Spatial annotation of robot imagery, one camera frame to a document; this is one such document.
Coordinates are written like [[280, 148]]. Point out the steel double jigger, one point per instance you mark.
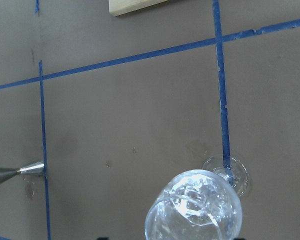
[[33, 169]]

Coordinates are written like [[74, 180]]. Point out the bamboo cutting board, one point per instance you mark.
[[120, 7]]

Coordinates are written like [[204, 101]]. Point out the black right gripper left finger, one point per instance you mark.
[[102, 238]]

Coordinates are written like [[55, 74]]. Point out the clear wine glass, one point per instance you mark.
[[200, 204]]

